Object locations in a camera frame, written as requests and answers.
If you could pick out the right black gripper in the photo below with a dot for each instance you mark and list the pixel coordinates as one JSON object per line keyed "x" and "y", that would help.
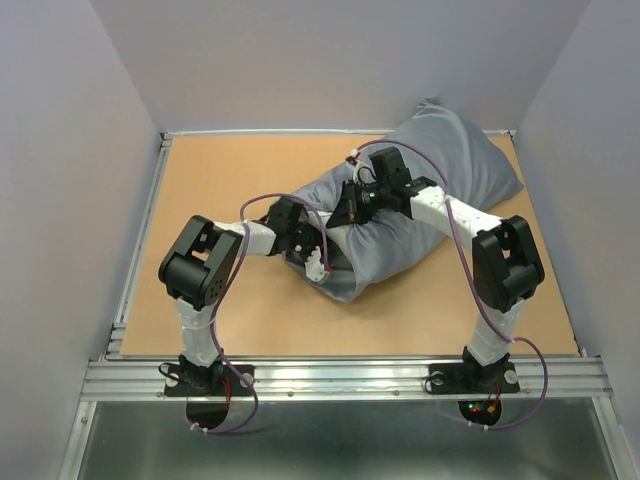
{"x": 347, "y": 212}

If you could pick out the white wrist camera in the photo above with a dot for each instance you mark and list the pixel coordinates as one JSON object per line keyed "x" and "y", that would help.
{"x": 361, "y": 172}
{"x": 316, "y": 270}

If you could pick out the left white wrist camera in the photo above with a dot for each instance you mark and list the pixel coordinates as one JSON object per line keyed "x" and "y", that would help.
{"x": 316, "y": 270}

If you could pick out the metal front panel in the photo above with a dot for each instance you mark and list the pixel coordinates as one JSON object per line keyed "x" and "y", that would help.
{"x": 346, "y": 440}

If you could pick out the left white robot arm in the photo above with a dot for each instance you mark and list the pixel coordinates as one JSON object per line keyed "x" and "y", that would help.
{"x": 201, "y": 266}

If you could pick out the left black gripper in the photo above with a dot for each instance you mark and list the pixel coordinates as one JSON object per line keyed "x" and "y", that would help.
{"x": 316, "y": 239}

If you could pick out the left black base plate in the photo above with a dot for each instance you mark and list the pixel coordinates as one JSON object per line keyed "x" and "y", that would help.
{"x": 187, "y": 380}

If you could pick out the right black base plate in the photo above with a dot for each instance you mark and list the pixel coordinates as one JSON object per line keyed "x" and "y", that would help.
{"x": 465, "y": 379}

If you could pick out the grey pillowcase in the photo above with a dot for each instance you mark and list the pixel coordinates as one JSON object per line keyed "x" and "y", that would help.
{"x": 437, "y": 173}

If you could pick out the aluminium frame rail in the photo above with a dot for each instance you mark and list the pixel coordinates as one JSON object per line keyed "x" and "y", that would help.
{"x": 334, "y": 379}

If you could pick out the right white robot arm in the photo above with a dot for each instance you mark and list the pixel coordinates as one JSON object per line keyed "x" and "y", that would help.
{"x": 499, "y": 257}

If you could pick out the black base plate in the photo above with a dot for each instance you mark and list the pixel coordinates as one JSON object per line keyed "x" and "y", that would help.
{"x": 465, "y": 379}
{"x": 187, "y": 380}

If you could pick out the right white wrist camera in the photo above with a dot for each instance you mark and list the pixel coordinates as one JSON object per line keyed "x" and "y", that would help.
{"x": 361, "y": 172}

